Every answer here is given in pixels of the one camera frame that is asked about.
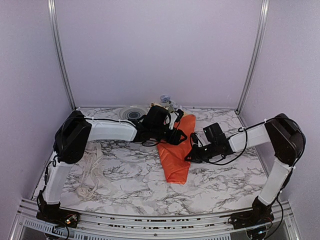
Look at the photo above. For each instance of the grey ringed plate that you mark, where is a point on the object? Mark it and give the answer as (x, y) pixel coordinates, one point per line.
(133, 112)

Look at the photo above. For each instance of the cream ribbon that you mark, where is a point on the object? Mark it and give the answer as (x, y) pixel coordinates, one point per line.
(91, 172)

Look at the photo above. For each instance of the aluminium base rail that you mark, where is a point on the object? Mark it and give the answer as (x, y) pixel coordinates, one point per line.
(103, 226)

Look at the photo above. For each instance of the blue fake flower stem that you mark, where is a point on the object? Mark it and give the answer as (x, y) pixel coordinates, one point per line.
(169, 104)

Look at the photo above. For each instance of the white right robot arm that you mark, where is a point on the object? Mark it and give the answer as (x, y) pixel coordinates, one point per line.
(279, 142)

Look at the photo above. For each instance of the pink rose fake stem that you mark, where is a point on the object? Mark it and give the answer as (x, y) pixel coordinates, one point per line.
(158, 104)

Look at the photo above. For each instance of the aluminium frame post right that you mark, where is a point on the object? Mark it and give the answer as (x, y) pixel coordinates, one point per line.
(260, 33)

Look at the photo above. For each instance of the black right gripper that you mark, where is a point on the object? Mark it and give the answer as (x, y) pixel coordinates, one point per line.
(195, 155)

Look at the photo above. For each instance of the aluminium frame post left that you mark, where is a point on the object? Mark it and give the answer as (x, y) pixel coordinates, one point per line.
(59, 52)

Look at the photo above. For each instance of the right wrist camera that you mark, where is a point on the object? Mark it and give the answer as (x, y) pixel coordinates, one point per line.
(195, 140)

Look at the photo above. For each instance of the brown orange wrapping paper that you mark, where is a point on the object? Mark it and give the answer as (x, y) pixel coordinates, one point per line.
(172, 157)

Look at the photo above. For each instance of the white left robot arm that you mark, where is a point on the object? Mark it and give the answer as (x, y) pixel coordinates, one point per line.
(74, 138)

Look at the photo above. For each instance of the aluminium frame post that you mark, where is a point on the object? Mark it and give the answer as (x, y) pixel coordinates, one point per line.
(260, 33)
(59, 52)

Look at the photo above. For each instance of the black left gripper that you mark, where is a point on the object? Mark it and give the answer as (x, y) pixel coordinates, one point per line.
(174, 139)

